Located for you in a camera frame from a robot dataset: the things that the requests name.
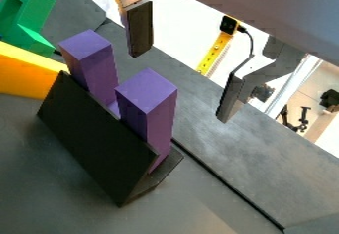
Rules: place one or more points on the black angled fixture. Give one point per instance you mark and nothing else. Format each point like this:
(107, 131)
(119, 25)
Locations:
(116, 158)

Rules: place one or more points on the purple U-shaped block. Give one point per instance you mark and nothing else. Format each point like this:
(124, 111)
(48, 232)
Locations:
(143, 100)

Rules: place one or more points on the yellow long bar block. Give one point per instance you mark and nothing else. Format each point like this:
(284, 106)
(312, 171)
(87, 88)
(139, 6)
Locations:
(27, 73)

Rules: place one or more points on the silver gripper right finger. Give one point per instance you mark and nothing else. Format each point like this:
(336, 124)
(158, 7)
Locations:
(286, 59)

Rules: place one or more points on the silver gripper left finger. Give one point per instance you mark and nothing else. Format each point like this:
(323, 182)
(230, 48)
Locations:
(136, 19)

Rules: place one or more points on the green zigzag block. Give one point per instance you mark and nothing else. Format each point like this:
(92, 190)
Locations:
(21, 21)

